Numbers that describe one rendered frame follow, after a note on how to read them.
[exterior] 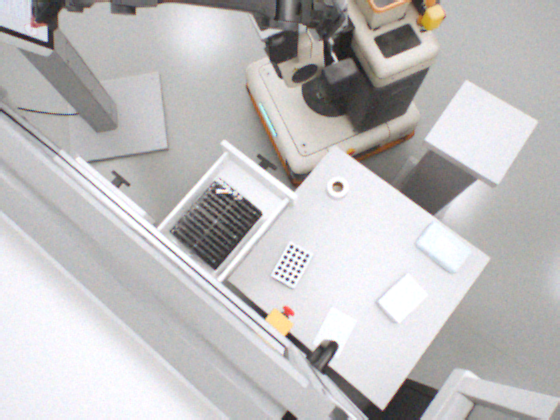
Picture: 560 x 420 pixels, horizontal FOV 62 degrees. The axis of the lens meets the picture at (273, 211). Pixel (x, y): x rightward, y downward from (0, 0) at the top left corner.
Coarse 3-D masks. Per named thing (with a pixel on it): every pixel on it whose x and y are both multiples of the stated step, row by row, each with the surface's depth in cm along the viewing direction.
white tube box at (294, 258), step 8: (288, 248) 145; (296, 248) 146; (288, 256) 144; (296, 256) 144; (304, 256) 144; (280, 264) 144; (288, 264) 145; (296, 264) 147; (304, 264) 143; (272, 272) 143; (280, 272) 143; (288, 272) 143; (296, 272) 143; (280, 280) 142; (288, 280) 146; (296, 280) 142
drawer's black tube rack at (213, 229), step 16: (208, 192) 140; (208, 208) 138; (224, 208) 142; (240, 208) 138; (176, 224) 137; (192, 224) 140; (208, 224) 137; (224, 224) 140; (240, 224) 137; (192, 240) 136; (208, 240) 136; (224, 240) 139; (240, 240) 139; (208, 256) 135; (224, 256) 135
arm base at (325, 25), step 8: (312, 0) 115; (320, 0) 117; (328, 0) 118; (312, 8) 116; (320, 8) 117; (328, 8) 117; (336, 8) 118; (312, 16) 116; (320, 16) 118; (328, 16) 118; (336, 16) 119; (344, 16) 118; (304, 24) 119; (312, 24) 119; (320, 24) 119; (328, 24) 120; (336, 24) 119; (320, 32) 123; (328, 32) 121; (328, 40) 124
